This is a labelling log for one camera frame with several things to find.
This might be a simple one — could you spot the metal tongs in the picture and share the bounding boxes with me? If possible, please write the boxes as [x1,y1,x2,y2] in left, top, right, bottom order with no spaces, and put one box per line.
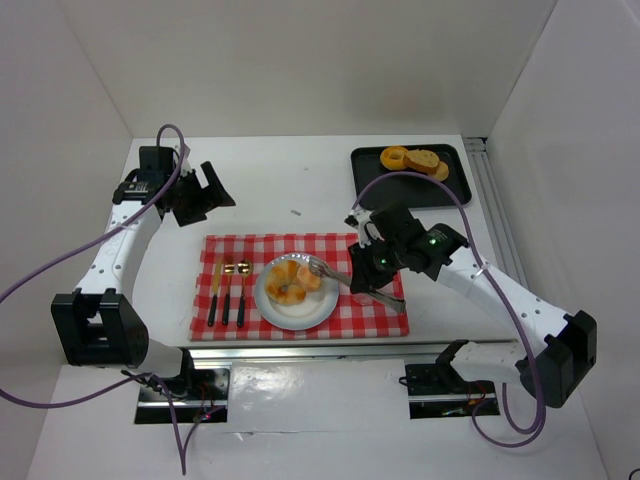
[307,256,406,314]

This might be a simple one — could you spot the pale bread roll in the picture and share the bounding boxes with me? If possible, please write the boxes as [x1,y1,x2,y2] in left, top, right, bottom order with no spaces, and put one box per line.
[296,265,322,293]

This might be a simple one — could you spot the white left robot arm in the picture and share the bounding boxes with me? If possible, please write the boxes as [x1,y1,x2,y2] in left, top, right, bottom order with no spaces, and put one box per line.
[51,160,235,399]

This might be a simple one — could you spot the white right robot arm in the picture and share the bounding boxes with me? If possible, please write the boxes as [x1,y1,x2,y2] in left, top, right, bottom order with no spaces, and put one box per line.
[345,203,597,408]

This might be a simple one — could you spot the toasted bread slice behind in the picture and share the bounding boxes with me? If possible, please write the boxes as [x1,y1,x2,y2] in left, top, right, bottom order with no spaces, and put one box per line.
[431,161,450,182]

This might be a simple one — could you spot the toasted bread slice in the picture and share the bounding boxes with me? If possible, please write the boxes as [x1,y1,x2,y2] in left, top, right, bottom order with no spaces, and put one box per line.
[431,161,450,182]
[403,150,440,174]

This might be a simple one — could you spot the white blue-rimmed plate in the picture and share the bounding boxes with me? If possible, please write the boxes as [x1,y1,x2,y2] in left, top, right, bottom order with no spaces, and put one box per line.
[254,253,340,331]

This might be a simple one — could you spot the yellow bagel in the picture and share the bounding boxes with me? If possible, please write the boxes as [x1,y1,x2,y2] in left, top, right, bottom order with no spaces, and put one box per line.
[380,146,408,171]

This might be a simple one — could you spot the golden croissant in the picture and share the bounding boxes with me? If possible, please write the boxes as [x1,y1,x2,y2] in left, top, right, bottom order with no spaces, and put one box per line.
[265,260,307,306]

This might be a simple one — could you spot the red white checkered cloth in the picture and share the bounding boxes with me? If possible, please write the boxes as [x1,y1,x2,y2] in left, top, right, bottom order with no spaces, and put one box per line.
[189,233,409,341]

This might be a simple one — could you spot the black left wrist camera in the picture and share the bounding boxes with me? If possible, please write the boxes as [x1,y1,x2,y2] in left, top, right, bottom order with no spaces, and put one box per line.
[137,146,175,182]

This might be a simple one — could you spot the gold spoon green handle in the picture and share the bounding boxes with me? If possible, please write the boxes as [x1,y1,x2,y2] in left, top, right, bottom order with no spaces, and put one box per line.
[236,259,253,329]

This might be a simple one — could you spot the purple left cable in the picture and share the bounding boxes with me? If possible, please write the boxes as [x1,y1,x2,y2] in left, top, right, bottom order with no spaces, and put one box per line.
[0,123,221,476]

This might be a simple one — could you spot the purple cable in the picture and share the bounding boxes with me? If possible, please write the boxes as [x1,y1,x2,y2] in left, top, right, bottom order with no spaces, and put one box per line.
[0,123,221,476]
[351,169,548,449]

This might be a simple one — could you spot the aluminium table rail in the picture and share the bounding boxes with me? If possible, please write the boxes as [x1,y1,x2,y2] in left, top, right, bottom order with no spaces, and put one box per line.
[462,137,529,287]

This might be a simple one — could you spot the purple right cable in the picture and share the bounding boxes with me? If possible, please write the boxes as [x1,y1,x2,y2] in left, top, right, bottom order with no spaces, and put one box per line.
[351,169,548,449]

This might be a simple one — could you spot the gold knife black handle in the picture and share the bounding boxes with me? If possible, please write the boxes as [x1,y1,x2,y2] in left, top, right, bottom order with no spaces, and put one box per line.
[207,256,223,327]

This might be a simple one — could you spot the front aluminium rail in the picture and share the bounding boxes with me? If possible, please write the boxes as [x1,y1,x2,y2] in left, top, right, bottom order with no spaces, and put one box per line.
[189,341,451,368]

